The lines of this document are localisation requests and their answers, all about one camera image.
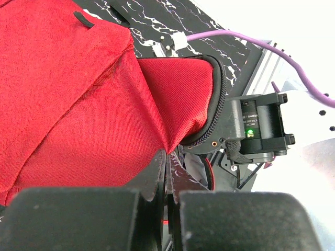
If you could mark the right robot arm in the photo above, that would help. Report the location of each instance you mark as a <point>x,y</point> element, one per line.
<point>250,131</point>

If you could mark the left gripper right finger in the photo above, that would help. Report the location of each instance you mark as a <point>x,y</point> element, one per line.
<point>200,219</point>

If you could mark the red student backpack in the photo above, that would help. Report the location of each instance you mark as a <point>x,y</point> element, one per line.
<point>78,108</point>

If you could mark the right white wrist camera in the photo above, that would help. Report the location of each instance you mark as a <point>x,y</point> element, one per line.
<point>169,45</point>

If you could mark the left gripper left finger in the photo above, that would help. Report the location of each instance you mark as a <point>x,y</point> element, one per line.
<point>95,218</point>

